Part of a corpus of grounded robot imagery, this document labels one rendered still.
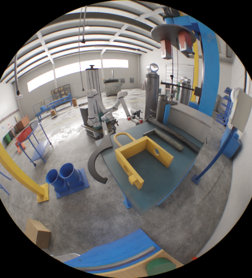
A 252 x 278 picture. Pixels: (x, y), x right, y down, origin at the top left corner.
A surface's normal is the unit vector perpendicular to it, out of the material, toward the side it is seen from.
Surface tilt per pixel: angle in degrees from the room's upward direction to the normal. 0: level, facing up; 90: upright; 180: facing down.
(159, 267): 0
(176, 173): 0
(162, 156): 90
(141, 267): 0
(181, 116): 90
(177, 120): 90
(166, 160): 90
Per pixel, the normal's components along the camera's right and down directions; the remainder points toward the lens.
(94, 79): 0.84, 0.30
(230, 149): -0.84, 0.36
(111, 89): 0.45, 0.54
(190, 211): -0.05, -0.78
